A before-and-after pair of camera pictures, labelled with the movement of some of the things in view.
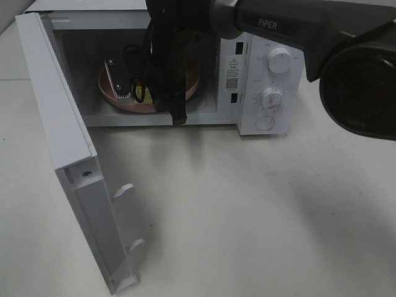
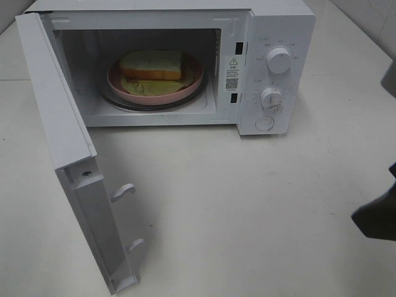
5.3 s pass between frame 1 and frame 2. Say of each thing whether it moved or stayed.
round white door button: stayed
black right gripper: moved
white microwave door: stayed
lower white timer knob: stayed
